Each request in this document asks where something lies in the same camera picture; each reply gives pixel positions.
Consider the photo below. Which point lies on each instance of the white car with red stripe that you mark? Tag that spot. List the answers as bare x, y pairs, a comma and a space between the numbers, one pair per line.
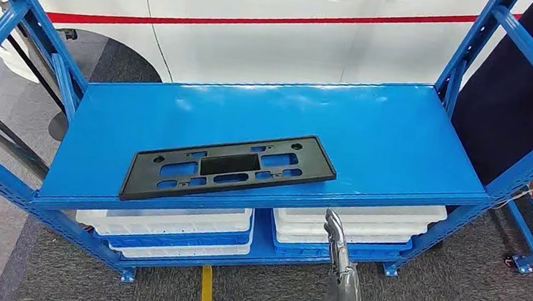
257, 46

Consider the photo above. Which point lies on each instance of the black stanchion pole with base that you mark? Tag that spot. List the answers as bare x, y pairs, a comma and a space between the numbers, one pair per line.
58, 127

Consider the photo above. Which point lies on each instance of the black plastic plate bracket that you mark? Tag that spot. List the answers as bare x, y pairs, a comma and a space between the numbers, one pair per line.
318, 166

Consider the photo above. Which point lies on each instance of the person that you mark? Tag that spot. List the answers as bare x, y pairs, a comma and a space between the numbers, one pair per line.
511, 95

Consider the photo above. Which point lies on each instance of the blue metal shelf rack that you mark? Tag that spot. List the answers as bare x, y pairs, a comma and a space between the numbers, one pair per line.
298, 123

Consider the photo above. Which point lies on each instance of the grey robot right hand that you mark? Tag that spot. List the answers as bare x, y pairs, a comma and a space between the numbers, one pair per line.
342, 298

